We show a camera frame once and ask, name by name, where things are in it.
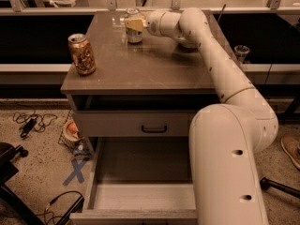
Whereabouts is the grey drawer cabinet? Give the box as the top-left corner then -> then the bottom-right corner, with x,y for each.
60,10 -> 253,225

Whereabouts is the blue tape cross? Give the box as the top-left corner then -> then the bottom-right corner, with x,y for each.
63,157 -> 89,187

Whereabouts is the black cable on floor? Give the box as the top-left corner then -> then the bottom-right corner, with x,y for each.
37,190 -> 85,225

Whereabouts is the black wire basket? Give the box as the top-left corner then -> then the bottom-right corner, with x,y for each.
58,112 -> 90,157

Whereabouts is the orange patterned soda can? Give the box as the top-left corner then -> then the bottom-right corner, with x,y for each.
67,34 -> 96,76

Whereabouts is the small glass cup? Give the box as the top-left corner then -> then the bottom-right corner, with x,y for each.
233,45 -> 250,64

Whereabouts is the black office chair base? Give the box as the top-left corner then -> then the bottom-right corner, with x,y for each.
0,142 -> 45,225

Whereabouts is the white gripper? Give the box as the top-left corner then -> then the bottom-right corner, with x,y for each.
125,16 -> 149,32

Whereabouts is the black chair leg with caster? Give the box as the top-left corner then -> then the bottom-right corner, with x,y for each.
260,177 -> 300,199

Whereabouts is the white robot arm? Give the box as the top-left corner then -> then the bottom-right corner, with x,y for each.
125,7 -> 278,225

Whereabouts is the open middle drawer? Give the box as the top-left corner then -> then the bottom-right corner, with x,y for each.
70,137 -> 197,225

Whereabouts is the brown shoe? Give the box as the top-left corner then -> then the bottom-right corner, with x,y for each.
281,135 -> 300,170

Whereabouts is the black power adapter with cable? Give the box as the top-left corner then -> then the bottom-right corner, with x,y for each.
12,106 -> 58,139

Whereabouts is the white ceramic bowl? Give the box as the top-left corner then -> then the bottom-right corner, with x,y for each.
174,37 -> 196,49

